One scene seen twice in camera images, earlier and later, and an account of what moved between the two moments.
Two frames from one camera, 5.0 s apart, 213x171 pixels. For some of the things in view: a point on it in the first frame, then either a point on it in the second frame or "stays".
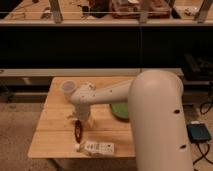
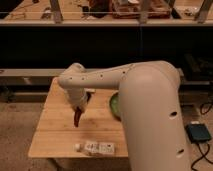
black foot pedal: x=198 y=132 stays
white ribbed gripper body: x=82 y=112 to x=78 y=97
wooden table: x=54 y=135 stays
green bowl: x=121 y=111 stays
